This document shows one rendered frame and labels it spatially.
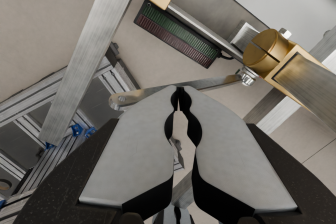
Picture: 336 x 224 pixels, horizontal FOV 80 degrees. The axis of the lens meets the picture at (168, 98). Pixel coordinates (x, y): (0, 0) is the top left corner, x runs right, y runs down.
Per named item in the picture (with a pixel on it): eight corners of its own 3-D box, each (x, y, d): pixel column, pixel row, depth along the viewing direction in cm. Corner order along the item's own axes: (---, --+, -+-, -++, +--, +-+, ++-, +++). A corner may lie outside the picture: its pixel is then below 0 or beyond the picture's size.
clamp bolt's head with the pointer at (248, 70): (272, 92, 36) (245, 87, 25) (261, 83, 37) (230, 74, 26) (280, 84, 35) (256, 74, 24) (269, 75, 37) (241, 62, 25)
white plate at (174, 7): (268, 74, 42) (296, 99, 33) (162, -1, 34) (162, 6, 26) (270, 72, 42) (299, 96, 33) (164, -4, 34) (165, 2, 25)
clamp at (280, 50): (301, 101, 31) (323, 121, 27) (236, 57, 27) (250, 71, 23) (332, 73, 29) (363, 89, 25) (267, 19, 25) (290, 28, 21)
